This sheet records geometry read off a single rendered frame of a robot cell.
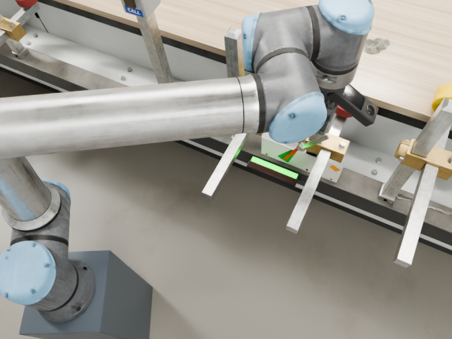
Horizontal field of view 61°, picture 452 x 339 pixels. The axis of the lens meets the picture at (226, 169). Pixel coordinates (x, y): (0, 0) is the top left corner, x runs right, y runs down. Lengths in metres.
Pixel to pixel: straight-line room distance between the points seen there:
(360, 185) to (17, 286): 1.00
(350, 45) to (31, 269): 0.90
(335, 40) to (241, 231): 1.36
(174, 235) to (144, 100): 1.44
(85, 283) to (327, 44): 0.96
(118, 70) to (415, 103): 1.14
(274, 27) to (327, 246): 1.41
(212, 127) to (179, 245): 1.40
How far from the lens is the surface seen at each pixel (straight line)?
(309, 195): 1.04
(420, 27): 1.45
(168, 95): 0.55
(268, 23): 0.66
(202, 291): 1.84
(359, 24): 0.67
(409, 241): 0.95
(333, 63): 0.72
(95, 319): 1.30
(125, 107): 0.55
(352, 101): 0.83
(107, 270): 1.32
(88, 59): 1.81
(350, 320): 1.86
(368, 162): 1.41
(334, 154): 1.12
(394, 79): 1.27
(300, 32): 0.66
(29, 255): 1.12
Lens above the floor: 1.80
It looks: 61 degrees down
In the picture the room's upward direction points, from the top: 8 degrees counter-clockwise
